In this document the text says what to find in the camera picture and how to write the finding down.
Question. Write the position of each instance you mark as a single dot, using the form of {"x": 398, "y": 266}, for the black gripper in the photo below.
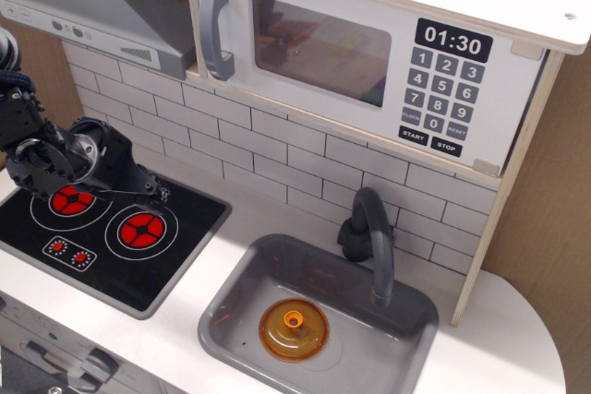
{"x": 111, "y": 167}

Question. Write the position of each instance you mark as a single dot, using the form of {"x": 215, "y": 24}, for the white toy microwave door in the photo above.
{"x": 452, "y": 92}

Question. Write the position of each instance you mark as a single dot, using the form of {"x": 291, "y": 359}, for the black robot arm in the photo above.
{"x": 41, "y": 157}

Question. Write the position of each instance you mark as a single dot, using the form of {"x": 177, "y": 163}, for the white wooden microwave cabinet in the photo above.
{"x": 559, "y": 27}

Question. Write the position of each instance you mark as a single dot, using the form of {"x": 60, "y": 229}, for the black toy stovetop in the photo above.
{"x": 114, "y": 251}

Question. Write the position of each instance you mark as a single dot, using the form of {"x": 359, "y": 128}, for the orange transparent pot lid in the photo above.
{"x": 293, "y": 330}

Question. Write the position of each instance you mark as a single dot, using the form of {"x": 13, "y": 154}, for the grey range hood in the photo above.
{"x": 156, "y": 34}

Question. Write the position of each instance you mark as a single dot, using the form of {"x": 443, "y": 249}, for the dark grey toy faucet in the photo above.
{"x": 367, "y": 234}

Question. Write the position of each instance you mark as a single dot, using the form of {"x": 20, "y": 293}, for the grey toy sink basin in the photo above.
{"x": 371, "y": 349}

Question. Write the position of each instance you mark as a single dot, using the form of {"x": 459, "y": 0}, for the grey oven door handle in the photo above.
{"x": 88, "y": 375}

